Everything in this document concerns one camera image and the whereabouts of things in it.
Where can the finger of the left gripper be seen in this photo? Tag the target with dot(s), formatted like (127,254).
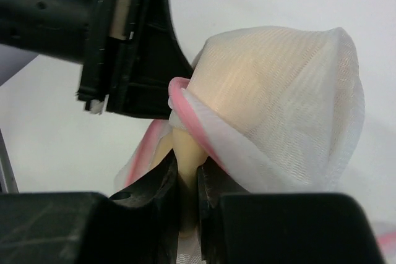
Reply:
(145,64)

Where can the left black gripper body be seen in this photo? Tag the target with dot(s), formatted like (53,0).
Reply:
(89,32)

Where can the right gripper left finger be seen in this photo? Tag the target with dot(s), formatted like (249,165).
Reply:
(138,224)

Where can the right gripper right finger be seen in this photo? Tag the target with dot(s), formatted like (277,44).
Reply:
(236,226)

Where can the white pink mesh laundry bag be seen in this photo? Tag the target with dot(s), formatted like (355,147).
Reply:
(280,109)

